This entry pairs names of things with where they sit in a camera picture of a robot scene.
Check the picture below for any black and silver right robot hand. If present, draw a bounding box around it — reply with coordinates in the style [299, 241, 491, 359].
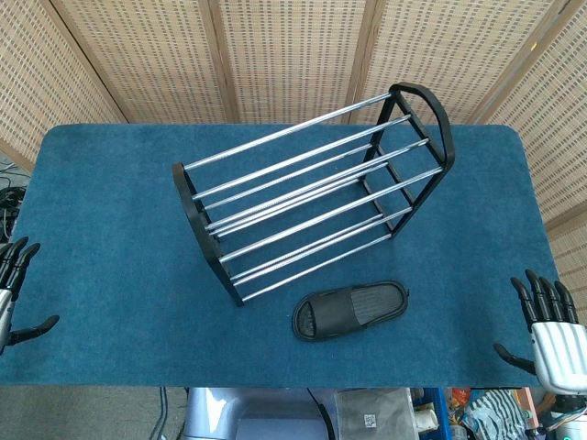
[493, 269, 587, 395]

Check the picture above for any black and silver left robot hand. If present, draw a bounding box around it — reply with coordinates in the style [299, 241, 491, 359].
[0, 236, 61, 355]

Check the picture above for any black rubber slipper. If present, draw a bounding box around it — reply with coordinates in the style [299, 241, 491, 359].
[292, 280, 410, 341]

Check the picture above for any black and chrome shoe rack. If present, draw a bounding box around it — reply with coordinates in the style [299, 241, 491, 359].
[172, 82, 456, 307]

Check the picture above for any black and white striped cloth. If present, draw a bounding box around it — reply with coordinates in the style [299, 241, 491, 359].
[462, 389, 525, 435]

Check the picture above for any blue carpet mat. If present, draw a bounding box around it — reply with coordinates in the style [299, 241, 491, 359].
[0, 123, 574, 390]

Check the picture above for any blue plastic crate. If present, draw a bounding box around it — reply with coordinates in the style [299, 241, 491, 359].
[410, 387, 449, 440]

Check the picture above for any grey pouch with QR label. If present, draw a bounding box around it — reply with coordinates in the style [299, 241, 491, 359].
[333, 388, 414, 440]

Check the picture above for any lavender robot torso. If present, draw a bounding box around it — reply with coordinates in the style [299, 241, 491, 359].
[183, 387, 331, 440]

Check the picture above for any woven bamboo folding screen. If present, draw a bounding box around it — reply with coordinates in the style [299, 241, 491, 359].
[0, 0, 587, 313]

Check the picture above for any tangle of floor cables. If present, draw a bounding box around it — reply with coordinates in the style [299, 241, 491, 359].
[0, 155, 29, 242]

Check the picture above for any grey cable under table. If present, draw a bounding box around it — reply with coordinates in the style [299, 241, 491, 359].
[157, 387, 170, 440]

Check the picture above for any black cable under table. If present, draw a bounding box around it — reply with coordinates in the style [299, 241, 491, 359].
[305, 388, 335, 440]

